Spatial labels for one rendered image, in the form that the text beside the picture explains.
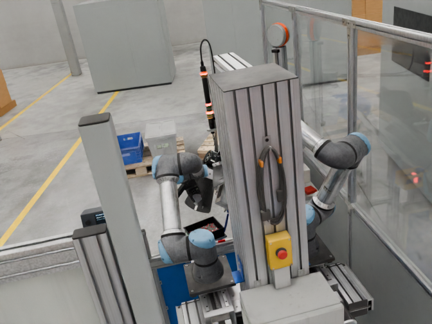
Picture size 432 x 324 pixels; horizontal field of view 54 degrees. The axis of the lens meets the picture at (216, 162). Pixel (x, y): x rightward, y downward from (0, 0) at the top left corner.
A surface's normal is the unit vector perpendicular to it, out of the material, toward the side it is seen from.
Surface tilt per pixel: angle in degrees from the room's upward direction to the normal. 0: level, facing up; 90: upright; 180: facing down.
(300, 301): 0
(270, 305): 0
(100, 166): 90
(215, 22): 90
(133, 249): 90
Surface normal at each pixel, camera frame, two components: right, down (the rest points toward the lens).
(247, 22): 0.00, 0.44
